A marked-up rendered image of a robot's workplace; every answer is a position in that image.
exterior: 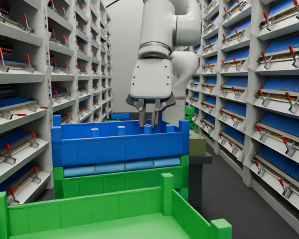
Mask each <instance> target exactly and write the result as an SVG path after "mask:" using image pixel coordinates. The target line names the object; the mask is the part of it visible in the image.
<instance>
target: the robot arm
mask: <svg viewBox="0 0 299 239"><path fill-rule="evenodd" d="M199 1H200V0H143V3H144V6H143V14H142V23H141V32H140V44H139V52H138V61H137V62H136V65H135V68H134V71H133V75H132V80H131V87H130V93H129V95H128V97H127V99H126V102H127V104H129V105H131V106H134V107H135V108H136V109H137V110H138V111H139V112H140V114H139V126H140V128H141V129H142V130H144V125H146V123H147V114H146V111H145V110H146V104H155V109H154V111H153V112H152V117H151V129H152V130H153V131H156V127H158V126H159V115H160V114H161V113H162V120H163V121H165V122H167V123H170V124H172V125H175V126H177V127H178V125H179V120H185V98H186V88H187V84H188V83H189V81H190V80H191V78H192V77H193V76H194V75H195V73H196V72H197V70H198V69H199V58H198V56H197V55H196V54H195V53H193V52H175V51H176V50H177V49H178V48H179V47H180V46H195V45H196V44H198V43H199V41H200V39H201V36H202V13H201V9H200V6H199V4H198V3H199ZM174 75H179V78H178V79H177V80H176V81H174V82H173V76H174Z"/></svg>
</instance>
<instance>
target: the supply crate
mask: <svg viewBox="0 0 299 239"><path fill-rule="evenodd" d="M168 124H169V123H167V122H165V121H163V120H162V113H161V114H160V115H159V126H158V127H156V131H153V130H152V129H151V134H144V131H143V130H142V129H141V128H140V126H139V120H128V121H109V122H90V123H70V124H61V115H53V126H52V127H51V146H52V163H53V167H63V166H73V165H87V164H97V163H108V162H118V161H128V160H138V159H148V158H158V157H168V156H182V155H189V126H190V121H189V120H179V125H178V127H177V126H175V125H174V132H170V133H166V125H168ZM119 126H124V127H125V136H117V127H119ZM92 128H97V129H99V137H97V138H91V129H92Z"/></svg>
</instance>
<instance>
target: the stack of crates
mask: <svg viewBox="0 0 299 239"><path fill-rule="evenodd" d="M0 239H232V226H231V224H230V223H228V222H227V221H226V220H225V219H217V220H212V221H210V224H209V223H208V222H207V221H206V220H205V219H204V218H203V217H202V216H201V215H200V214H199V213H198V212H197V211H196V210H195V209H194V208H193V207H192V206H191V205H190V204H189V203H188V202H187V201H186V200H185V199H184V198H183V197H182V196H181V195H179V194H178V193H177V192H176V191H175V190H174V176H173V175H172V174H171V173H164V174H161V180H160V186H156V187H149V188H141V189H134V190H126V191H119V192H112V193H101V194H94V195H86V196H79V197H71V198H64V199H56V200H49V201H41V202H31V203H24V204H16V205H9V206H7V195H6V192H0Z"/></svg>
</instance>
